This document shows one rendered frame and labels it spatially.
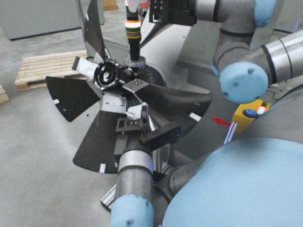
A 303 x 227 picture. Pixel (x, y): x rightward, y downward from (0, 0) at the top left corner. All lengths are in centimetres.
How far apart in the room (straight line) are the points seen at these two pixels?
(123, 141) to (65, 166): 162
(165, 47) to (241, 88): 63
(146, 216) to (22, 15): 583
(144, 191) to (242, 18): 40
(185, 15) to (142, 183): 39
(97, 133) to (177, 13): 47
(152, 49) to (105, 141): 51
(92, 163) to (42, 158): 151
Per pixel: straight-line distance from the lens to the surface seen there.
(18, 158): 236
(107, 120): 71
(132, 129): 46
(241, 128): 83
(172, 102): 60
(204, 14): 49
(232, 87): 36
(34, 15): 603
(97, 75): 73
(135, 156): 40
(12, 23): 600
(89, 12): 93
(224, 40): 49
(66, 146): 223
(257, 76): 36
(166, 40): 96
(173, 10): 53
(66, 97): 90
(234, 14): 48
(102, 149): 72
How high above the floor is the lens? 153
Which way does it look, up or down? 40 degrees down
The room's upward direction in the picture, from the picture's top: straight up
